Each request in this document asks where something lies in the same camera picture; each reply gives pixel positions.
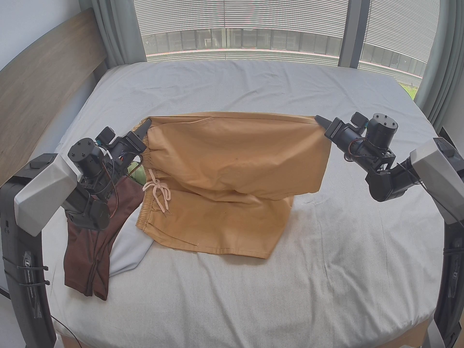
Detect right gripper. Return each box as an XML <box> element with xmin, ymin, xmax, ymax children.
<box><xmin>315</xmin><ymin>115</ymin><xmax>366</xmax><ymax>153</ymax></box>

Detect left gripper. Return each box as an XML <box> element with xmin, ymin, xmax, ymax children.
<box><xmin>107</xmin><ymin>119</ymin><xmax>152</xmax><ymax>166</ymax></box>

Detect tan drawstring shorts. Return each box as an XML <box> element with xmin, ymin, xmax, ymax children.
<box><xmin>136</xmin><ymin>112</ymin><xmax>332</xmax><ymax>260</ymax></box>

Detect bed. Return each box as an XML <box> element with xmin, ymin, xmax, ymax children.
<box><xmin>0</xmin><ymin>7</ymin><xmax>464</xmax><ymax>348</ymax></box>

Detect green garment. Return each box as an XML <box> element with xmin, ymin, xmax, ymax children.
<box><xmin>128</xmin><ymin>161</ymin><xmax>146</xmax><ymax>186</ymax></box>

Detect grey-green curtain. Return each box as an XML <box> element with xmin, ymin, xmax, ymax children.
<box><xmin>413</xmin><ymin>0</ymin><xmax>464</xmax><ymax>130</ymax></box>
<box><xmin>75</xmin><ymin>0</ymin><xmax>147</xmax><ymax>69</ymax></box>

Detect pale grey garment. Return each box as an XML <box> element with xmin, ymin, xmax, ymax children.
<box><xmin>108</xmin><ymin>227</ymin><xmax>153</xmax><ymax>278</ymax></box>

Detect brown garment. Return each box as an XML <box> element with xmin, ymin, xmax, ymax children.
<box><xmin>64</xmin><ymin>181</ymin><xmax>144</xmax><ymax>301</ymax></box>

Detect window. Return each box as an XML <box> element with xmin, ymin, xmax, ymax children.
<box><xmin>130</xmin><ymin>0</ymin><xmax>441</xmax><ymax>86</ymax></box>

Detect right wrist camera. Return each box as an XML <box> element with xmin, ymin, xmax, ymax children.
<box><xmin>350</xmin><ymin>112</ymin><xmax>369</xmax><ymax>130</ymax></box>

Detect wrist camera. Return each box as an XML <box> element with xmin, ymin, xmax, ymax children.
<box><xmin>96</xmin><ymin>126</ymin><xmax>116</xmax><ymax>146</ymax></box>
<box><xmin>350</xmin><ymin>112</ymin><xmax>369</xmax><ymax>130</ymax></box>

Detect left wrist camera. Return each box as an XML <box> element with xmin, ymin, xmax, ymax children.
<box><xmin>96</xmin><ymin>126</ymin><xmax>116</xmax><ymax>146</ymax></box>

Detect black cable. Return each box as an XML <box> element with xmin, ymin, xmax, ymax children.
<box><xmin>50</xmin><ymin>314</ymin><xmax>80</xmax><ymax>345</ymax></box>

